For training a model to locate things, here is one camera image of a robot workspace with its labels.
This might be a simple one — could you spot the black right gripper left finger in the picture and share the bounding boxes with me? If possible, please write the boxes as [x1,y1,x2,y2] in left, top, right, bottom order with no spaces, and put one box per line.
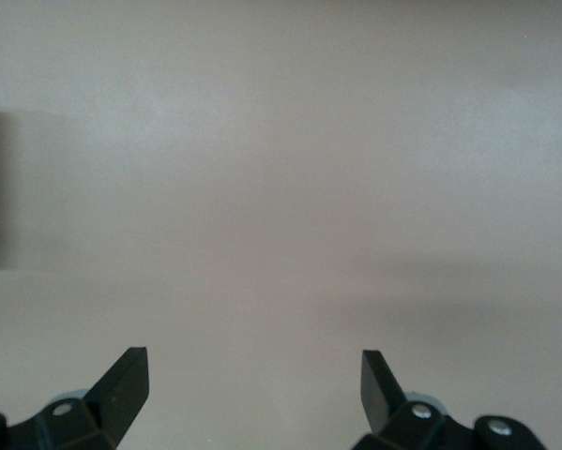
[0,346,150,450]

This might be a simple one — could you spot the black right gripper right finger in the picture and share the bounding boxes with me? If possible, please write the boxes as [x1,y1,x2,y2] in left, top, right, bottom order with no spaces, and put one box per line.
[353,349,549,450]

